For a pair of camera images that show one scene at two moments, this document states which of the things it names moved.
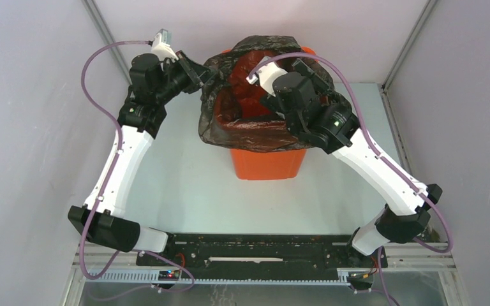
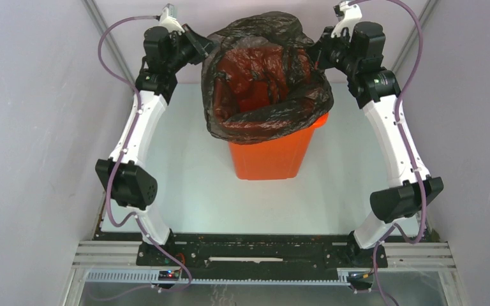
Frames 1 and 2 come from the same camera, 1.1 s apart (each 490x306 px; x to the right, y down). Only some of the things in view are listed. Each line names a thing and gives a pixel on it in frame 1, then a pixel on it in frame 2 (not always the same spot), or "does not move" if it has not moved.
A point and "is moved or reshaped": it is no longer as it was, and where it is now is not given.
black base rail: x=264 y=253 does not move
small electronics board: x=168 y=275 does not move
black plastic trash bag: x=232 y=113 is moved or reshaped
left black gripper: x=197 y=73 to x=207 y=45
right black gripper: x=321 y=85 to x=323 y=46
